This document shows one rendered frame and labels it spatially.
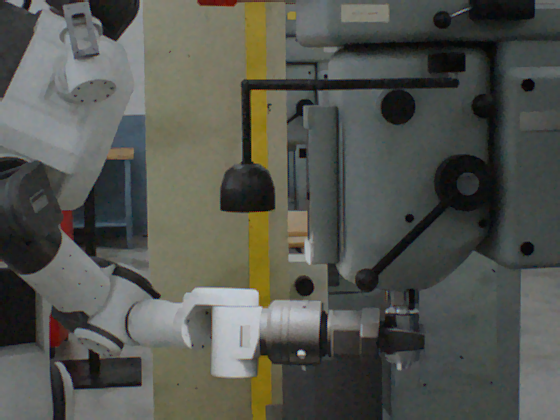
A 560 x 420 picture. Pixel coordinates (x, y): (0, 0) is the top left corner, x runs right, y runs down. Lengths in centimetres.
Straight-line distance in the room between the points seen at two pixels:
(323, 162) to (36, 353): 74
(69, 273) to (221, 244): 163
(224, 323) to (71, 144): 34
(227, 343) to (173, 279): 171
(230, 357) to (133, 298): 25
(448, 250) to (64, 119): 58
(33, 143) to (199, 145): 163
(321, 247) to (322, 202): 6
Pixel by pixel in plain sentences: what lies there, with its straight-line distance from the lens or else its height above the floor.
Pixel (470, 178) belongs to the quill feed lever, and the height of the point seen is 146.
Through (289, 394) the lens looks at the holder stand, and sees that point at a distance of 193.
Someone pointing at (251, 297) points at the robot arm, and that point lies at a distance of 145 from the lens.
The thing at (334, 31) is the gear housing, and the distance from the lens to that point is 128.
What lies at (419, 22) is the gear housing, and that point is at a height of 165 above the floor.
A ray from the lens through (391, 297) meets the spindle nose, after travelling 143.
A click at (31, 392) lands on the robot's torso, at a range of 191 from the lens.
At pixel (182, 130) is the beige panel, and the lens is 310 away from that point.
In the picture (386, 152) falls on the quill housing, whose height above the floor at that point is 149.
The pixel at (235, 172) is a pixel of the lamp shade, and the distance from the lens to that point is 134.
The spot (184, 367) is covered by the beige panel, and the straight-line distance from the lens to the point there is 322.
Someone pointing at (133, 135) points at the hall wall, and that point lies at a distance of 1038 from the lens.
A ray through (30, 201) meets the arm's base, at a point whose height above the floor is 143.
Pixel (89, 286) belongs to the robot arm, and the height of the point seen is 128.
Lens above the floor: 160
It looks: 5 degrees down
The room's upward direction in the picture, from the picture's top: 1 degrees counter-clockwise
